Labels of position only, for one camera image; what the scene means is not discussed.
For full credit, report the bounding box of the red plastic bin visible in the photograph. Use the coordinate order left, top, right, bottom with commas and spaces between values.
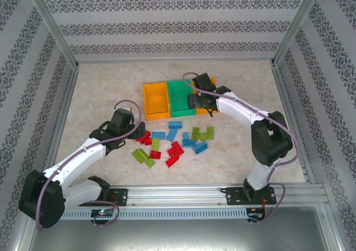
166, 141, 184, 156

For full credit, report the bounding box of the orange plastic bin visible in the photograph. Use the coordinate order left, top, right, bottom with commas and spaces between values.
191, 77, 217, 116
142, 81, 172, 121

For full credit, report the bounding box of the green plastic bin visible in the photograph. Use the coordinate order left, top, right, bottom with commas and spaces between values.
166, 79, 197, 118

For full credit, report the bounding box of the small circuit board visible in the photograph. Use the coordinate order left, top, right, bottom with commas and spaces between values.
248, 208, 265, 219
91, 209, 115, 218

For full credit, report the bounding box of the grey metal panel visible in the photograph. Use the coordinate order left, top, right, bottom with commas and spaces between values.
29, 205, 344, 251

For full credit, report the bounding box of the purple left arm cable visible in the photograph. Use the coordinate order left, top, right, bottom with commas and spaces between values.
36, 100, 143, 232

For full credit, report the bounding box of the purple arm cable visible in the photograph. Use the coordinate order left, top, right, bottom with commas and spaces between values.
36, 100, 143, 232
183, 71, 301, 185

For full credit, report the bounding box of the aluminium frame side rail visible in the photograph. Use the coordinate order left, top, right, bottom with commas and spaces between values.
270, 61, 318, 184
44, 64, 81, 192

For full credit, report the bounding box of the aluminium mounting rail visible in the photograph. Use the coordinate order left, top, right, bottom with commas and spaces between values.
63, 184, 325, 208

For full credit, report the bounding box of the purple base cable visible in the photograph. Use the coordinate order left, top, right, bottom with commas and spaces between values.
264, 184, 286, 224
93, 199, 120, 227

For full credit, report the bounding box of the slotted grey cable duct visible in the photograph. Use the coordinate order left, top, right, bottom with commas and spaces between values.
61, 208, 249, 220

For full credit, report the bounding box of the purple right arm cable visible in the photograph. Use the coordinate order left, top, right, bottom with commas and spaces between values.
183, 71, 301, 185

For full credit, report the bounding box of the aluminium frame post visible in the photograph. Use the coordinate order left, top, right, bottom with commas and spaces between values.
27, 0, 80, 68
271, 0, 325, 67

